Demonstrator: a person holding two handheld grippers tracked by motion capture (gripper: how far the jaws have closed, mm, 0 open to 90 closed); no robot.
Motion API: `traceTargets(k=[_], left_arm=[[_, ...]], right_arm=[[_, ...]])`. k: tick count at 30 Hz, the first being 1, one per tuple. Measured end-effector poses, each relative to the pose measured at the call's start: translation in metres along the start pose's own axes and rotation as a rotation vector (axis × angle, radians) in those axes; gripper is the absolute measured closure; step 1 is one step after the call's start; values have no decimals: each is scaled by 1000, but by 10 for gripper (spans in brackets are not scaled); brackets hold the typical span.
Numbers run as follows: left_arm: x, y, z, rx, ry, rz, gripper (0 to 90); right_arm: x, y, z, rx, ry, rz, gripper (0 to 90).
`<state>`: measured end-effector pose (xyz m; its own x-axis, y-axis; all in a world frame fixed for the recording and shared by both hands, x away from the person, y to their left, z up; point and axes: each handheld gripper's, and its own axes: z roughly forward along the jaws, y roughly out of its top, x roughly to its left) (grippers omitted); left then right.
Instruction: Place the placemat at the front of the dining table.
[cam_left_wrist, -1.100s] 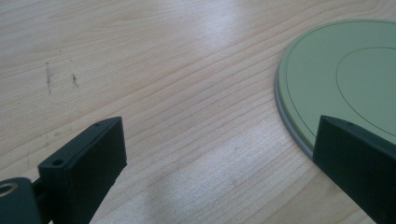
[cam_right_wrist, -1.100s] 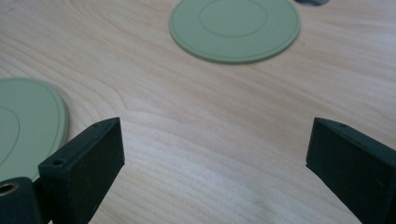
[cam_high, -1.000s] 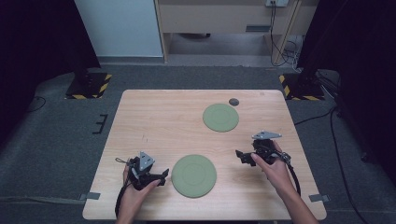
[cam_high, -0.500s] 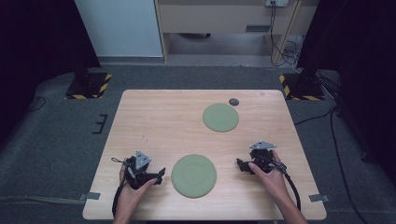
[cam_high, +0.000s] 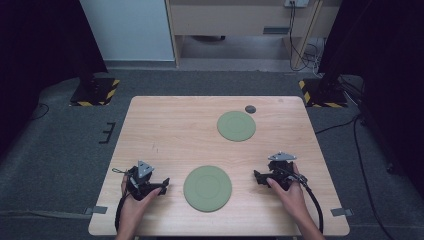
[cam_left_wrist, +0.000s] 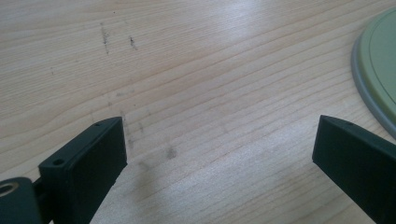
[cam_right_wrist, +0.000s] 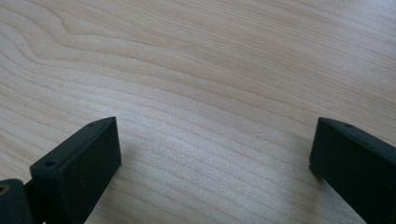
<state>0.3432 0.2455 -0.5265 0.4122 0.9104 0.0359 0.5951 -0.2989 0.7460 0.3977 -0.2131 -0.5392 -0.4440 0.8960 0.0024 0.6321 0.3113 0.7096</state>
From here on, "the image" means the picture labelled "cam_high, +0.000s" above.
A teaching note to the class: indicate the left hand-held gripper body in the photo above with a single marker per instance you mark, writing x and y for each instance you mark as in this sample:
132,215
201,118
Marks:
140,173

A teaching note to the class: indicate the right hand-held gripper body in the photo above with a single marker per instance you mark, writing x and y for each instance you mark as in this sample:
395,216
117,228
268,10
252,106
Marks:
281,166

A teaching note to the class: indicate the green round plate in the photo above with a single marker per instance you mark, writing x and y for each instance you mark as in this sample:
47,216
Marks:
207,188
236,126

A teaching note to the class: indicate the person's left hand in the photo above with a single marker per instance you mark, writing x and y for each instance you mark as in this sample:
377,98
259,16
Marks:
133,210

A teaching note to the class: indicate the person's right hand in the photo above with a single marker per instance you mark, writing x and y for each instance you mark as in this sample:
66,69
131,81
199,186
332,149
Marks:
295,201

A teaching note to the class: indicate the dark round table grommet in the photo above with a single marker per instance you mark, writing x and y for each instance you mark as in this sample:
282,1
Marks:
250,109

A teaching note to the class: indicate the black stand with striped base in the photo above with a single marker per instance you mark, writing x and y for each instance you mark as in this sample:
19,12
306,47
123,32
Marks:
321,93
95,91

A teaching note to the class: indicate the grey desk label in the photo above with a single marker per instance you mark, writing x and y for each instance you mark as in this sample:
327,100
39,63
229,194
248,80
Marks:
276,30

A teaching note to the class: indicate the black curtain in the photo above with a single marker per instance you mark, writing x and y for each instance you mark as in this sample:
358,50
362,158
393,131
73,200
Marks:
40,50
383,66

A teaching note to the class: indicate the light wooden desk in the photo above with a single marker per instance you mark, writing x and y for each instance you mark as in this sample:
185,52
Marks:
233,20

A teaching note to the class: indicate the grey power strip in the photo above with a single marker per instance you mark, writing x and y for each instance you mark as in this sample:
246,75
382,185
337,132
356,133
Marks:
296,3

